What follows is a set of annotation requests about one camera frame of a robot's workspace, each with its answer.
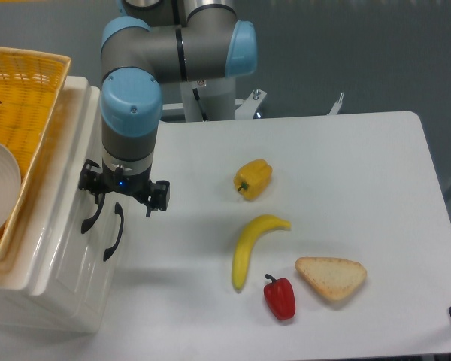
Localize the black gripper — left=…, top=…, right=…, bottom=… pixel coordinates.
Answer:
left=78, top=159, right=170, bottom=217

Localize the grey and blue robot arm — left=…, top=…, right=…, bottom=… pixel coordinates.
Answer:
left=78, top=1, right=258, bottom=211

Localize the white drawer cabinet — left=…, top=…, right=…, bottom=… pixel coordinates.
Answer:
left=0, top=75, right=132, bottom=335

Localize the yellow bell pepper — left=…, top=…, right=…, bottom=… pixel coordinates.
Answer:
left=233, top=159, right=273, bottom=201

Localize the yellow banana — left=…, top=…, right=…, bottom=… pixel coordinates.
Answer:
left=231, top=214, right=291, bottom=292

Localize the yellow woven basket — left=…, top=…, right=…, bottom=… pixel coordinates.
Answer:
left=0, top=47, right=71, bottom=262

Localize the red bell pepper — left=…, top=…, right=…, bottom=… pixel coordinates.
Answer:
left=263, top=274, right=296, bottom=321

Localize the slice of bread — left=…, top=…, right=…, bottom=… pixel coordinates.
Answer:
left=295, top=257, right=368, bottom=302

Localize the black cable on pedestal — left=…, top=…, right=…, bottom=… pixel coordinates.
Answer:
left=192, top=85, right=210, bottom=122

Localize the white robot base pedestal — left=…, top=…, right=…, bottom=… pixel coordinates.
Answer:
left=162, top=78, right=268, bottom=123

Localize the white metal table bracket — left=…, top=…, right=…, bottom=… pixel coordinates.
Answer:
left=328, top=92, right=345, bottom=116

